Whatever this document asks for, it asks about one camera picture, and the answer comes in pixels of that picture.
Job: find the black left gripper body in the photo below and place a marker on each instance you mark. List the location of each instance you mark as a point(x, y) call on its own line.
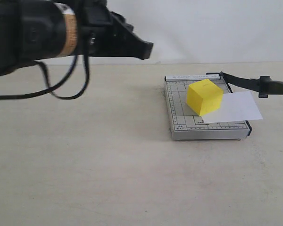
point(103, 33)

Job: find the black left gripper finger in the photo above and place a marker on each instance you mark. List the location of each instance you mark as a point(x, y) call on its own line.
point(131, 45)

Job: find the yellow cube block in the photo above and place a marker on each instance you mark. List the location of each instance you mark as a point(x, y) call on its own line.
point(204, 97)

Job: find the white paper sheet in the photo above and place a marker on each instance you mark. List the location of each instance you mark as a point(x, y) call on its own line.
point(237, 106)

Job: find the black cutter blade arm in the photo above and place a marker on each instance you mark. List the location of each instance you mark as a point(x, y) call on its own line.
point(264, 85)

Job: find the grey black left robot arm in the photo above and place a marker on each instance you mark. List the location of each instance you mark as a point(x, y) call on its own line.
point(33, 30)

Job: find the grey paper cutter base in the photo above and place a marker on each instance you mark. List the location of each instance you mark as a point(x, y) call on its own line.
point(185, 124)

